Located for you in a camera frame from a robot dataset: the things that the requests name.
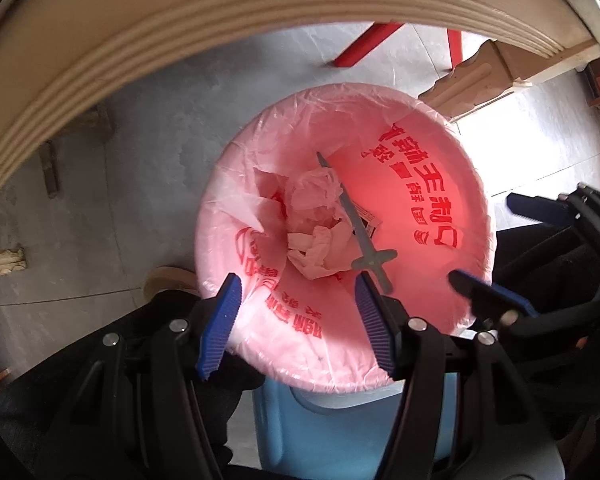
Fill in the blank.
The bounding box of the green toy sword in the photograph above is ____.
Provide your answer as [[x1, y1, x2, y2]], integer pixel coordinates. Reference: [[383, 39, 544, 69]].
[[315, 150, 399, 296]]

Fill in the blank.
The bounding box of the blue plastic container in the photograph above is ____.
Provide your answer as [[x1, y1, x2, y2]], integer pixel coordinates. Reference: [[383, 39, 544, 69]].
[[251, 374, 458, 480]]

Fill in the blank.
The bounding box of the red plastic stool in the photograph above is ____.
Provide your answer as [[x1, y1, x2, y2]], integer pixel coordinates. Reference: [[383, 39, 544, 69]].
[[332, 22, 464, 73]]

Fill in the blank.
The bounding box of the white tissue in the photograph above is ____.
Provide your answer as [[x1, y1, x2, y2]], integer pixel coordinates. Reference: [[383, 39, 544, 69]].
[[285, 167, 361, 280]]

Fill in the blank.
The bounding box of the clear plastic bag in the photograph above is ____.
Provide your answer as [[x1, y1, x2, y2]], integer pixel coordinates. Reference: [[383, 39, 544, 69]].
[[200, 165, 289, 232]]

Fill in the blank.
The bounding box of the pink lined trash bin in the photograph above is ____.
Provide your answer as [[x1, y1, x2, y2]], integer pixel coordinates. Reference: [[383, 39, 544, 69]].
[[195, 84, 496, 393]]

